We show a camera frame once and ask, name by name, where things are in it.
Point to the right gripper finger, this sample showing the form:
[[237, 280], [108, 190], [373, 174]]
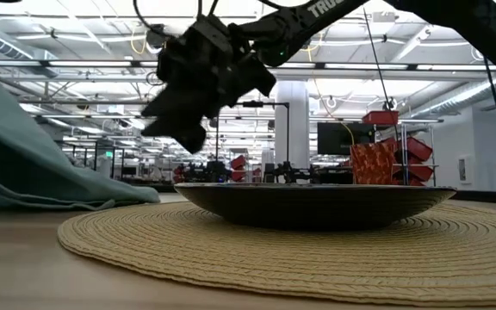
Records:
[[183, 129], [183, 107]]

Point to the teal cloth napkin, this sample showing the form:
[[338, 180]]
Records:
[[37, 163]]

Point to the dark round plate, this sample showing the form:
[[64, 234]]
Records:
[[312, 206]]

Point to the round woven straw placemat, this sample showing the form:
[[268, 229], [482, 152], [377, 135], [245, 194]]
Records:
[[274, 258]]

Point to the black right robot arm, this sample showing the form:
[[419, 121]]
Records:
[[446, 17]]

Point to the black monitor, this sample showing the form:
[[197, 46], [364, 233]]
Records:
[[338, 138]]

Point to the red storage bin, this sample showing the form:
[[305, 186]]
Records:
[[379, 118]]

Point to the red patterned cup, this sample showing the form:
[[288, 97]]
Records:
[[373, 165]]

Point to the metal shelf with red bins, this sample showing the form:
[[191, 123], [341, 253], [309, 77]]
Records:
[[418, 150]]

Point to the black camera stand frame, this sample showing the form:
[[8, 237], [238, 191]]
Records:
[[253, 103]]

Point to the black aluminium table frame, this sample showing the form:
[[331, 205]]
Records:
[[489, 197]]

